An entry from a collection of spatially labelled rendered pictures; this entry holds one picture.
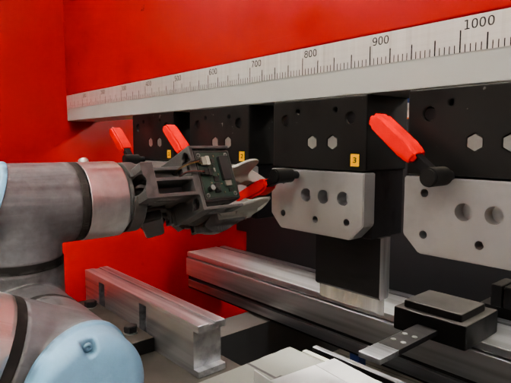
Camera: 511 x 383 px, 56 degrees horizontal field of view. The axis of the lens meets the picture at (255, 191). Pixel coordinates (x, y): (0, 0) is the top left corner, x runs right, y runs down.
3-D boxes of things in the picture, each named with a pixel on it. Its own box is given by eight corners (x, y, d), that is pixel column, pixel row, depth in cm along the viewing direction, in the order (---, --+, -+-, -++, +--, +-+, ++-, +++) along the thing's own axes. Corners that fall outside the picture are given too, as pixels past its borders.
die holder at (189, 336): (85, 306, 122) (84, 269, 121) (108, 301, 126) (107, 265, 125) (198, 378, 84) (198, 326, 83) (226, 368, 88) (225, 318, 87)
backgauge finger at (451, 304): (333, 354, 69) (334, 321, 68) (427, 312, 86) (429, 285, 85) (408, 386, 60) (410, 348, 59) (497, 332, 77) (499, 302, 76)
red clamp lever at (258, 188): (230, 194, 65) (275, 166, 58) (253, 192, 68) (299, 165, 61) (234, 207, 65) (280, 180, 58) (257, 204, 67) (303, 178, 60)
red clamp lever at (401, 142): (371, 109, 47) (441, 176, 42) (395, 110, 50) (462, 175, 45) (361, 123, 48) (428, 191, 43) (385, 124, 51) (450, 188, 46)
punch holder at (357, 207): (271, 225, 65) (271, 102, 64) (313, 219, 71) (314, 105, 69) (362, 242, 54) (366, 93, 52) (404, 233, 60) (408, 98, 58)
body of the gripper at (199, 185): (249, 207, 52) (149, 219, 44) (207, 229, 58) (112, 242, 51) (231, 143, 54) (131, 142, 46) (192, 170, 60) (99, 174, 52)
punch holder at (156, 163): (132, 199, 95) (130, 115, 93) (169, 196, 101) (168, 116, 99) (172, 207, 84) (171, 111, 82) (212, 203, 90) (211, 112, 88)
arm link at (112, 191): (71, 248, 48) (56, 172, 50) (114, 242, 51) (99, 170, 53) (98, 228, 42) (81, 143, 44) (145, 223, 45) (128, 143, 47)
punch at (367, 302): (315, 297, 65) (315, 227, 64) (325, 294, 66) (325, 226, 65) (378, 317, 57) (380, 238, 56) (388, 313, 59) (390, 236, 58)
